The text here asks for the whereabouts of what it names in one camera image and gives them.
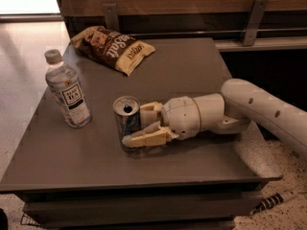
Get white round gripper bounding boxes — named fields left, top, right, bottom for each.
left=122, top=96, right=201, bottom=149

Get silver blue redbull can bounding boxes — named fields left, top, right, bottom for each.
left=113, top=96, right=141, bottom=151

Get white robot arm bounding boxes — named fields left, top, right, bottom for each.
left=122, top=79, right=307, bottom=158

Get brown yellow chip bag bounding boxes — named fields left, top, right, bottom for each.
left=71, top=26, right=155, bottom=76

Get clear tea water bottle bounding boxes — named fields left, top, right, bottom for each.
left=44, top=49, right=91, bottom=128

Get grey table with drawers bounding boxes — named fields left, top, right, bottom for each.
left=1, top=38, right=281, bottom=230

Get striped black white object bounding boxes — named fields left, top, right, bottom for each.
left=250, top=190, right=297, bottom=215

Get left metal wall bracket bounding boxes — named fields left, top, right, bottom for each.
left=103, top=3, right=120, bottom=31

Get metal wall bracket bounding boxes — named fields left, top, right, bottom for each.
left=103, top=3, right=120, bottom=31
left=242, top=0, right=269, bottom=46

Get right metal wall bracket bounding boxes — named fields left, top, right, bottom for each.
left=242, top=0, right=269, bottom=46

